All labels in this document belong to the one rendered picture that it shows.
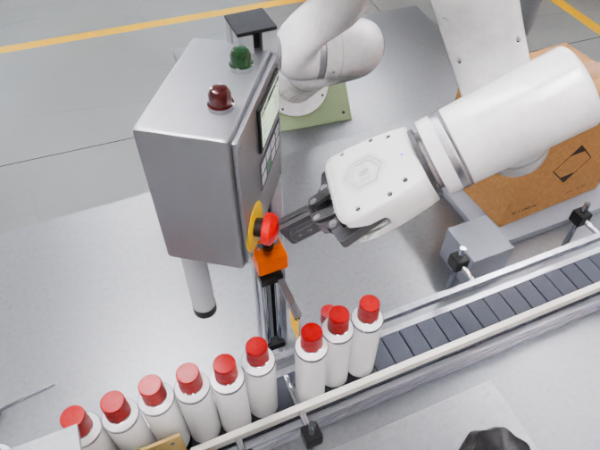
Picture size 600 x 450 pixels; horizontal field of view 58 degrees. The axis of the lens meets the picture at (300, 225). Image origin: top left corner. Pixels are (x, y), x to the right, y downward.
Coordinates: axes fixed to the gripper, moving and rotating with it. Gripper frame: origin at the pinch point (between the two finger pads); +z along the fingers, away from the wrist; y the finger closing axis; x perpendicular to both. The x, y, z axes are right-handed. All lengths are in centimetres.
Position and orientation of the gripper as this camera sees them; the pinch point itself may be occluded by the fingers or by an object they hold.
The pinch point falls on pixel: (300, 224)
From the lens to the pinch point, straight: 61.0
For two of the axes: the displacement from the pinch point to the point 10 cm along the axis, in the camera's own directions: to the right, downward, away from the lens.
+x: 5.0, 5.2, 6.9
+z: -8.5, 4.3, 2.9
